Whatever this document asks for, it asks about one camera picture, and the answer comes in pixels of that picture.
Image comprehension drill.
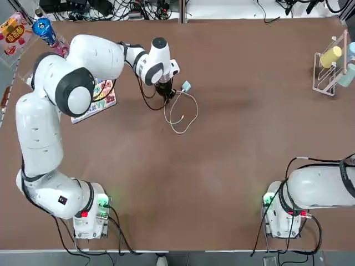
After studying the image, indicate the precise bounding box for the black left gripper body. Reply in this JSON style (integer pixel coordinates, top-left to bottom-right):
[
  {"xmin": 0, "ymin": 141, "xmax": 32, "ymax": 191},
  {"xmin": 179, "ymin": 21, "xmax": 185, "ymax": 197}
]
[{"xmin": 155, "ymin": 80, "xmax": 173, "ymax": 95}]

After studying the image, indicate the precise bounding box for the white charger cable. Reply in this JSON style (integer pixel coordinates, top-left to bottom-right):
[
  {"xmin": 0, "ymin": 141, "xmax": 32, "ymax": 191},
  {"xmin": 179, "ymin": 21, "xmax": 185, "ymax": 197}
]
[{"xmin": 164, "ymin": 90, "xmax": 199, "ymax": 136}]

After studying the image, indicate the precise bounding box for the colourful alphabet puzzle board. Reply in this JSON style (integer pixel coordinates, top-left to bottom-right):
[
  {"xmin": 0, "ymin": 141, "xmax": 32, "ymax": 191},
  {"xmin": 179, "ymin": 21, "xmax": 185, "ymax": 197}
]
[{"xmin": 70, "ymin": 77, "xmax": 118, "ymax": 125}]

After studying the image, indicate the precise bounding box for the pink cartoon snack box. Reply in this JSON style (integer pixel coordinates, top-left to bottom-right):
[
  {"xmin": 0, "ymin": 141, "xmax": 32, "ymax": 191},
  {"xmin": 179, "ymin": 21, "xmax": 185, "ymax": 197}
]
[{"xmin": 54, "ymin": 41, "xmax": 70, "ymax": 58}]

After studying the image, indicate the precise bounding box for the blue drink bottle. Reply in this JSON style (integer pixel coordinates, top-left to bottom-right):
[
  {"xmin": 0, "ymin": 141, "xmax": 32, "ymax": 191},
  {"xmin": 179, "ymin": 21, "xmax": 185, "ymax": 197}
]
[{"xmin": 32, "ymin": 17, "xmax": 58, "ymax": 47}]

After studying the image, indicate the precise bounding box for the clear acrylic shelf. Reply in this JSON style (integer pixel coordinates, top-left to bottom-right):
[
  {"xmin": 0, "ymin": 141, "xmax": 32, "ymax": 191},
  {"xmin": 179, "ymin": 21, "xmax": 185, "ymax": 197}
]
[{"xmin": 0, "ymin": 9, "xmax": 70, "ymax": 84}]

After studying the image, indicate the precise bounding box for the strawberry snack box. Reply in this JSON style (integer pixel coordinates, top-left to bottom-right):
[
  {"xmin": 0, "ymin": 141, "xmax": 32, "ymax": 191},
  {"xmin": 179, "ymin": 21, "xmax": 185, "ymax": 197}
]
[{"xmin": 0, "ymin": 12, "xmax": 33, "ymax": 58}]

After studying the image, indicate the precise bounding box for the yellow cup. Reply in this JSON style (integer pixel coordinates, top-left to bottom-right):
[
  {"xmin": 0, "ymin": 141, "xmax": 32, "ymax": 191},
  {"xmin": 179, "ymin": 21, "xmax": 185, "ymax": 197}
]
[{"xmin": 320, "ymin": 46, "xmax": 342, "ymax": 68}]

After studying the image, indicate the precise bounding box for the pale green cup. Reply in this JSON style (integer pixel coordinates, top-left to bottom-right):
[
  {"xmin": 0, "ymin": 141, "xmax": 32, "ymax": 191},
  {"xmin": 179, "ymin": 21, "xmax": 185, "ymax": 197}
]
[{"xmin": 337, "ymin": 63, "xmax": 355, "ymax": 87}]

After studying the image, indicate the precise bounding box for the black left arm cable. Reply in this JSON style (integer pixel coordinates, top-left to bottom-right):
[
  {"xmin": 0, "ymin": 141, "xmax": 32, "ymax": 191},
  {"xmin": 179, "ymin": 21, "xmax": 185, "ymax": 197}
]
[{"xmin": 135, "ymin": 73, "xmax": 170, "ymax": 111}]

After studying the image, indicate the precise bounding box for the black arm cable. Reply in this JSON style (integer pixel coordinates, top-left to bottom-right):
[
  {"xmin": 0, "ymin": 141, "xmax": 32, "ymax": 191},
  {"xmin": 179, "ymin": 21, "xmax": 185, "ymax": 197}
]
[
  {"xmin": 135, "ymin": 73, "xmax": 170, "ymax": 111},
  {"xmin": 277, "ymin": 155, "xmax": 355, "ymax": 211}
]

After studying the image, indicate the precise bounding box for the aluminium table post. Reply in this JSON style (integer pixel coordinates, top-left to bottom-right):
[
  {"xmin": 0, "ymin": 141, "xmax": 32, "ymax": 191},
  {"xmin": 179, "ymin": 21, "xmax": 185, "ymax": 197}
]
[{"xmin": 179, "ymin": 0, "xmax": 187, "ymax": 24}]

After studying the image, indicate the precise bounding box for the black cable bundle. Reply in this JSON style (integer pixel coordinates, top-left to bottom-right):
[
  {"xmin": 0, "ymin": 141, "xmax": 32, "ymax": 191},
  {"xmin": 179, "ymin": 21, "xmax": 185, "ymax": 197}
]
[
  {"xmin": 274, "ymin": 0, "xmax": 347, "ymax": 16},
  {"xmin": 41, "ymin": 0, "xmax": 181, "ymax": 22}
]

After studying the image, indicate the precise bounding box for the loose black cable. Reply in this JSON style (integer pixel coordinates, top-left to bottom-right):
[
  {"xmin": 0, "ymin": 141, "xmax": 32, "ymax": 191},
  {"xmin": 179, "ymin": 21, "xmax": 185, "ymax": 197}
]
[{"xmin": 256, "ymin": 0, "xmax": 281, "ymax": 24}]

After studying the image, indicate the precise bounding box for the black left base cable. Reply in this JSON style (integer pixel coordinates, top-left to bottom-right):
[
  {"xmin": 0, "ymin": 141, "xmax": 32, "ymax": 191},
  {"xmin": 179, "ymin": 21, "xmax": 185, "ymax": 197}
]
[{"xmin": 52, "ymin": 204, "xmax": 170, "ymax": 255}]

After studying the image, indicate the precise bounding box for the black base cable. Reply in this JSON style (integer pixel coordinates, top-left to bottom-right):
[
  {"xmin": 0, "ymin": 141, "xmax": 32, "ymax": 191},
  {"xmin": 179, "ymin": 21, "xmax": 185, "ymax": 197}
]
[
  {"xmin": 251, "ymin": 213, "xmax": 324, "ymax": 255},
  {"xmin": 52, "ymin": 204, "xmax": 170, "ymax": 255}
]

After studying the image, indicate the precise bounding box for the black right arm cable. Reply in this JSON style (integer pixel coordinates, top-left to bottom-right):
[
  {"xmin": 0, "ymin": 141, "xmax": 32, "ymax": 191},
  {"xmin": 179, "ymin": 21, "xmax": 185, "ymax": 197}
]
[{"xmin": 277, "ymin": 155, "xmax": 355, "ymax": 211}]

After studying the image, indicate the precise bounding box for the white wire cup rack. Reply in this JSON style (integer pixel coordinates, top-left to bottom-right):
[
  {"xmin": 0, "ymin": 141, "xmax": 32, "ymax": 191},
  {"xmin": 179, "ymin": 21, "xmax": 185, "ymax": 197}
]
[{"xmin": 312, "ymin": 29, "xmax": 349, "ymax": 97}]

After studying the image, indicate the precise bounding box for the black right base cable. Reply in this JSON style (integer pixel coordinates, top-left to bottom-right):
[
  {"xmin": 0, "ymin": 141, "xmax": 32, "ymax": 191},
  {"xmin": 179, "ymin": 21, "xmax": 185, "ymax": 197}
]
[{"xmin": 251, "ymin": 213, "xmax": 324, "ymax": 255}]

